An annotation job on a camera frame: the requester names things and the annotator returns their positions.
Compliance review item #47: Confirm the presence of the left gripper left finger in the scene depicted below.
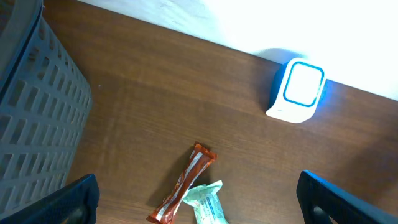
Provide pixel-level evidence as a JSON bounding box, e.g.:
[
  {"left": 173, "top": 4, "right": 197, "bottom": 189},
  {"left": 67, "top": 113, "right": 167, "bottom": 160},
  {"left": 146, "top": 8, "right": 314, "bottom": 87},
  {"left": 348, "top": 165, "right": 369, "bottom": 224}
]
[{"left": 1, "top": 174, "right": 100, "bottom": 224}]

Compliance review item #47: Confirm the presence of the grey plastic mesh basket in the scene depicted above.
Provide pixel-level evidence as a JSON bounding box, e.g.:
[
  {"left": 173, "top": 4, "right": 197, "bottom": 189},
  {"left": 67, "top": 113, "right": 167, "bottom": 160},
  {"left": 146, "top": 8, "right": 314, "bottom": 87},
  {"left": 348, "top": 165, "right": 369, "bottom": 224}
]
[{"left": 1, "top": 0, "right": 93, "bottom": 218}]

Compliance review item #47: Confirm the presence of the red white snack bar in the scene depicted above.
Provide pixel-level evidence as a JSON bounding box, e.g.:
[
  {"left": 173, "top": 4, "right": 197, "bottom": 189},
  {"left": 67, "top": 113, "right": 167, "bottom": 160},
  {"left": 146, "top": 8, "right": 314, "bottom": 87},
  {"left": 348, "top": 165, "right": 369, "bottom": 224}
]
[{"left": 146, "top": 142, "right": 218, "bottom": 224}]

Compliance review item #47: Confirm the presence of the green white tissue packet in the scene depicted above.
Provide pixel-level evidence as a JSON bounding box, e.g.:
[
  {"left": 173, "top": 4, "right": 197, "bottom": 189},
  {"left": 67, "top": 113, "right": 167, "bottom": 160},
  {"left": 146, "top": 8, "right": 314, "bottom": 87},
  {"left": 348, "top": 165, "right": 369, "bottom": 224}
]
[{"left": 182, "top": 180, "right": 228, "bottom": 224}]

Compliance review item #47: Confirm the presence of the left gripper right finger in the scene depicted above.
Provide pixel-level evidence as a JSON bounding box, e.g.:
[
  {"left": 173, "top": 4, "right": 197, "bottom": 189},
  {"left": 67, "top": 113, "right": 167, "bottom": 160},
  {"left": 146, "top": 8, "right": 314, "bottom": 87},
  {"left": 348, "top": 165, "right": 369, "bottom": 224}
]
[{"left": 296, "top": 170, "right": 397, "bottom": 224}]

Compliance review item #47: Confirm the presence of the white barcode scanner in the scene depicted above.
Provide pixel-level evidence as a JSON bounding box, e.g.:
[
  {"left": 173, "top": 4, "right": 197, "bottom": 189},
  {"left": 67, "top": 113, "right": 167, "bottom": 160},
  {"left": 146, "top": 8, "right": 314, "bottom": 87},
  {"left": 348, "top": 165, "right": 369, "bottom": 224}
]
[{"left": 266, "top": 58, "right": 326, "bottom": 123}]

